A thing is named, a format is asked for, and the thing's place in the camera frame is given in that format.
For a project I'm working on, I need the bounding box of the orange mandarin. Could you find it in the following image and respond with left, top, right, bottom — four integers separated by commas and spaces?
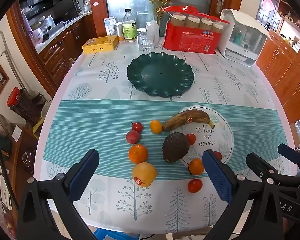
128, 144, 149, 164
188, 158, 205, 176

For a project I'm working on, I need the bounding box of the dark green scalloped plate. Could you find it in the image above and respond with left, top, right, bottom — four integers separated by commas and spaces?
126, 52, 195, 98

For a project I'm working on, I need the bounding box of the white carton box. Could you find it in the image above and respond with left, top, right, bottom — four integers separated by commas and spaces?
103, 16, 117, 37

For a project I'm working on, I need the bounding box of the white plastic squeeze bottle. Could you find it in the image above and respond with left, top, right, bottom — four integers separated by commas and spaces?
146, 21, 160, 44

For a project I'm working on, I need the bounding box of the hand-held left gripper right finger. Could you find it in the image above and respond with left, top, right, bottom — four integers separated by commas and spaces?
202, 149, 283, 240

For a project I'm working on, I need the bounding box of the small yellow-orange kumquat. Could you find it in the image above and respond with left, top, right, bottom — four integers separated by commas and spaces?
150, 120, 163, 134

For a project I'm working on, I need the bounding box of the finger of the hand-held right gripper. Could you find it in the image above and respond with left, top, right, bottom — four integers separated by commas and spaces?
277, 143, 300, 178
246, 152, 300, 188

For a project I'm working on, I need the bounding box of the dark avocado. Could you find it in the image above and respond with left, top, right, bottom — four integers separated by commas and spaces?
162, 132, 190, 163

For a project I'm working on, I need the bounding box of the wooden side cabinet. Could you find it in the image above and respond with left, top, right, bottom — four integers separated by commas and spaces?
255, 30, 300, 125

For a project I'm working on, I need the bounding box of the wooden kitchen counter cabinet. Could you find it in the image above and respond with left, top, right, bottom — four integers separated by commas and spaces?
36, 14, 93, 85

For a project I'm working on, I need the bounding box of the blue box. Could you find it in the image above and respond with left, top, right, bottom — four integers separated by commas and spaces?
94, 228, 138, 240

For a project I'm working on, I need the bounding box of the spotted brown banana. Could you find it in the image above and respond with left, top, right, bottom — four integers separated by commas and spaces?
162, 109, 215, 132

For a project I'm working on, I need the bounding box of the red paper cup bag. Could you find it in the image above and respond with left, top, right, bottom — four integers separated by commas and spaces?
162, 5, 231, 55

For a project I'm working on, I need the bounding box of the clear drinking glass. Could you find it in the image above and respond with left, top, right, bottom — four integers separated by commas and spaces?
137, 31, 154, 53

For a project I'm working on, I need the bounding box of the dark patterned bowl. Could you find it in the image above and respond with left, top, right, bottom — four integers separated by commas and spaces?
22, 147, 37, 173

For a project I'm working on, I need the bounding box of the large yellow-orange stickered orange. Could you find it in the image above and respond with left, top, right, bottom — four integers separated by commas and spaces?
132, 162, 157, 188

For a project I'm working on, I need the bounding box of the yellow tin box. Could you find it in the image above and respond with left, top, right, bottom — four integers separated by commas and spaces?
81, 35, 119, 55

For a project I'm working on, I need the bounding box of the clear bottle green label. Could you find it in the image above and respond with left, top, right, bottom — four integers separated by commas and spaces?
122, 8, 138, 43

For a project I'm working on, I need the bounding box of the white countertop appliance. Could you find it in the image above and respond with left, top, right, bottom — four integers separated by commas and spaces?
219, 8, 272, 67

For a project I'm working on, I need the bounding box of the dull pinkish red fruit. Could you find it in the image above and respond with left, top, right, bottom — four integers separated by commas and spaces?
126, 130, 141, 145

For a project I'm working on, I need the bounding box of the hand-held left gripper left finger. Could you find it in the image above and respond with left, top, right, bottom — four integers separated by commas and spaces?
16, 149, 100, 240

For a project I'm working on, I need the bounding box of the red lidded jar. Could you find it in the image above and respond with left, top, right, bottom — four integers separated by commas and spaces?
7, 87, 42, 124

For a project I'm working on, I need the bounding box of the small metal can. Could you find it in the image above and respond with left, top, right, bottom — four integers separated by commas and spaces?
114, 22, 123, 42

